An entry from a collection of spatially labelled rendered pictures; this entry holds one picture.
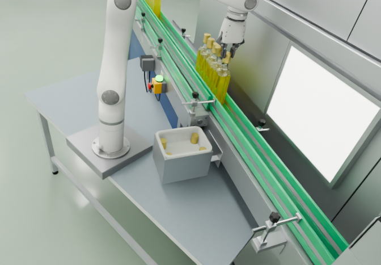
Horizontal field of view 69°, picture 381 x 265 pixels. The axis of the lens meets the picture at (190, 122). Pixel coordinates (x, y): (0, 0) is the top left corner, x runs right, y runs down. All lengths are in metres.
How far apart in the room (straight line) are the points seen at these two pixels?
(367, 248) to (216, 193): 0.94
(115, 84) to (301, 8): 0.76
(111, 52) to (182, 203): 0.73
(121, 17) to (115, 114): 0.46
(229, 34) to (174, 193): 0.76
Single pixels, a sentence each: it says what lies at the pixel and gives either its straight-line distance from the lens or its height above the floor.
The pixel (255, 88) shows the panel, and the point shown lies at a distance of 1.32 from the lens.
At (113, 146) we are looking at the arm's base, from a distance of 1.43.
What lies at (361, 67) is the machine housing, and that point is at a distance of 0.95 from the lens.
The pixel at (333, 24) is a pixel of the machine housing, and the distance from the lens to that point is 1.05.
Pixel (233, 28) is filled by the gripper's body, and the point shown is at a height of 1.46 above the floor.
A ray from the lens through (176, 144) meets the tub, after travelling 1.32.
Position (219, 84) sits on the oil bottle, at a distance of 1.32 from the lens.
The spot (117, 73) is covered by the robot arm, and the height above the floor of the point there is 1.26.
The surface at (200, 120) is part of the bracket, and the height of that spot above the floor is 1.03.
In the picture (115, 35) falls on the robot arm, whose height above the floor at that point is 1.41.
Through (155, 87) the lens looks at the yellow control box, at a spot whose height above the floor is 0.97.
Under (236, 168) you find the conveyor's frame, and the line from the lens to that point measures 1.19.
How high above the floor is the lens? 1.84
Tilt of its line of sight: 38 degrees down
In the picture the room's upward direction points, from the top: 10 degrees clockwise
